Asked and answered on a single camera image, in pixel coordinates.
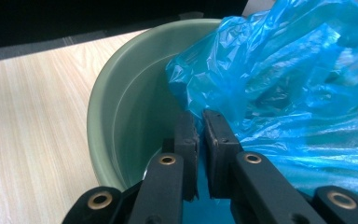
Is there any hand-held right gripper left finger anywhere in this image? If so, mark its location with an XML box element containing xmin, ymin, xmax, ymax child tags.
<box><xmin>162</xmin><ymin>111</ymin><xmax>200</xmax><ymax>203</ymax></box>

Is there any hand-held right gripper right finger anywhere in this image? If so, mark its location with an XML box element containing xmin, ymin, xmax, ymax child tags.
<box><xmin>201</xmin><ymin>108</ymin><xmax>245</xmax><ymax>200</ymax></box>

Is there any green plastic bucket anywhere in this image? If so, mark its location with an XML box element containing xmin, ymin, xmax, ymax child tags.
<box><xmin>87</xmin><ymin>18</ymin><xmax>225</xmax><ymax>192</ymax></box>

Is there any blue plastic bag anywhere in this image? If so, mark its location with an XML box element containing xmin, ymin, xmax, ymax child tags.
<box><xmin>165</xmin><ymin>0</ymin><xmax>358</xmax><ymax>224</ymax></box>

